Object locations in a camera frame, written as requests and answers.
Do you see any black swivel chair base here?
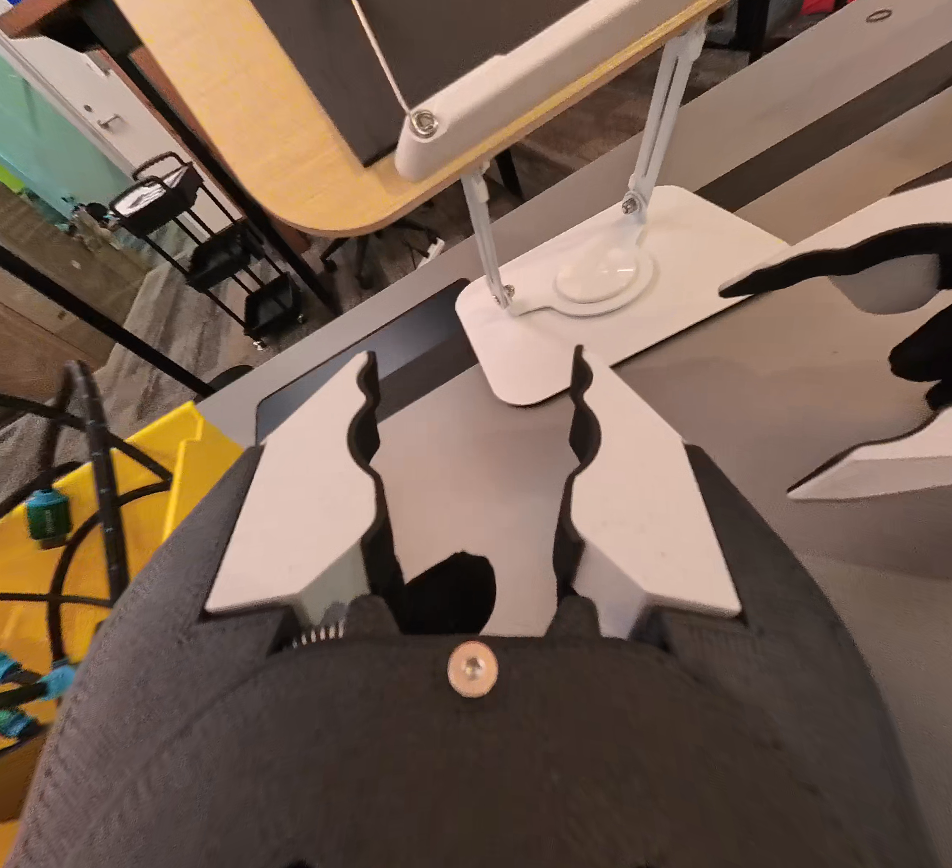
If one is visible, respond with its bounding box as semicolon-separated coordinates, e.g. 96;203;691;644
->
320;202;447;289

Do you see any yellow plastic bin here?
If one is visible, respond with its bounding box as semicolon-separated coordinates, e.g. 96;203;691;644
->
0;399;246;824

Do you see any black pole stand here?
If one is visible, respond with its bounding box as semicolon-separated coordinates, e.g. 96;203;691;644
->
0;242;257;400

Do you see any brown cardboard box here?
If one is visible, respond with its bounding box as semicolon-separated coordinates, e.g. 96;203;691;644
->
0;187;142;396

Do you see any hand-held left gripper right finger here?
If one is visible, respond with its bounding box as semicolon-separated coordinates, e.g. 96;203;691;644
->
552;344;745;638

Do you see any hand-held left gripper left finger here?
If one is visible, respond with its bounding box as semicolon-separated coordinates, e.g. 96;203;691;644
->
204;349;409;625

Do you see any dark blue desk pad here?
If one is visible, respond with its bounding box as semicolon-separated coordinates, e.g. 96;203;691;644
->
255;278;480;448

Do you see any wooden desk with black legs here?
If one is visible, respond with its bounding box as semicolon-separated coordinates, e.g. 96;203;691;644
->
0;0;343;314

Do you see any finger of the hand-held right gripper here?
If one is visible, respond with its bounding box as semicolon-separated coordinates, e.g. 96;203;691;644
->
787;310;952;502
717;178;952;316

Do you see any white door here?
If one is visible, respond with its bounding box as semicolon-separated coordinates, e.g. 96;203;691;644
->
15;35;187;173

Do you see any black utility cart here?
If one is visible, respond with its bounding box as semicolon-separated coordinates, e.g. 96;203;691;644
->
110;152;307;350

